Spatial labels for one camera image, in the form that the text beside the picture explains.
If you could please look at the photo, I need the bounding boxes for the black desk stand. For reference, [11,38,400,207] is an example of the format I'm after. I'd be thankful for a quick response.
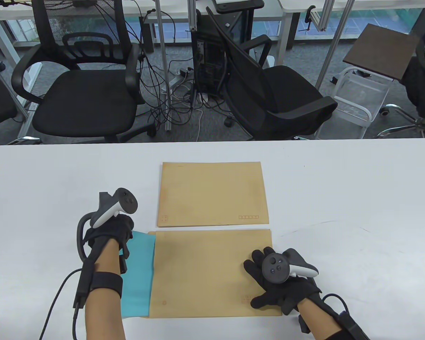
[212,0,265,14]

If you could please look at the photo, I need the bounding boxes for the person's left forearm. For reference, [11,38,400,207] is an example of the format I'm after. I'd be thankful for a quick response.
[85,238,126,340]

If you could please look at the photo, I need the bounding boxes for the white power strip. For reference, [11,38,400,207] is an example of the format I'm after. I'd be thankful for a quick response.
[163,67,193,94]

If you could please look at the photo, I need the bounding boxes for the white utility cart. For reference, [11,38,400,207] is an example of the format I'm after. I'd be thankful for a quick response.
[315,67,391,139]

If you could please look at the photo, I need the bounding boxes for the black computer tower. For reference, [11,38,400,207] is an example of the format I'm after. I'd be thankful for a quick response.
[192,14,231,98]

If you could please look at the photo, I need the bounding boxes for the black mesh office chair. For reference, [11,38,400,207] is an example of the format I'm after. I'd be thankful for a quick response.
[205,6,338,141]

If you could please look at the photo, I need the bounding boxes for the black glove cable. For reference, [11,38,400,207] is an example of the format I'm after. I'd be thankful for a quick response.
[39,269,84,340]
[321,293,349,314]

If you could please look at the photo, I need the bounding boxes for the tangle of black cables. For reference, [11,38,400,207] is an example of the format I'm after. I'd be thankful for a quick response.
[127,0,234,140]

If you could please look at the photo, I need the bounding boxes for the black clamp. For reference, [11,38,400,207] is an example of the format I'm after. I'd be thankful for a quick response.
[297,5,317,33]

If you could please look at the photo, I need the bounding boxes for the black office chair chrome base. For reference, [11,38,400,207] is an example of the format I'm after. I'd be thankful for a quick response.
[377,7,425,138]

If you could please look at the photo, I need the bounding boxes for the person's right hand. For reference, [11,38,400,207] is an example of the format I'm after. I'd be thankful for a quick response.
[243,246,322,316]

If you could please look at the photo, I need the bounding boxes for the black chair with loop handle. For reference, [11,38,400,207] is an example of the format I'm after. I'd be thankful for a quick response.
[11,0,155,143]

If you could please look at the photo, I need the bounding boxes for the person's right forearm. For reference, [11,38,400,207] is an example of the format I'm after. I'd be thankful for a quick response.
[297,297,344,340]

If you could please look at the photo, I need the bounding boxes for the person's left hand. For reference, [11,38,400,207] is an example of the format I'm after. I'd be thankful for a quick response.
[83,212,134,259]

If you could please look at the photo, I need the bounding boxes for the aluminium frame post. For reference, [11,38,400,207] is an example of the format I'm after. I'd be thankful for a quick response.
[311,0,337,32]
[155,0,173,131]
[315,0,355,89]
[187,0,199,33]

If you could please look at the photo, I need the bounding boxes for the blue paper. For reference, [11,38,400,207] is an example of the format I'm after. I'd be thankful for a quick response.
[119,231,156,317]

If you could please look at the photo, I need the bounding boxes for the brown A4 envelope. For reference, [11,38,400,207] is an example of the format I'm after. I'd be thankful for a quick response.
[157,162,270,227]
[147,228,283,318]

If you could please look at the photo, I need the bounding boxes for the dark wooden board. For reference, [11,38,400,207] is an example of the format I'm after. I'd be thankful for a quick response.
[342,23,420,80]

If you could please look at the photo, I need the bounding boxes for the black and white controller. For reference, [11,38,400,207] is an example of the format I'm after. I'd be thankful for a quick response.
[261,249,319,285]
[76,188,138,263]

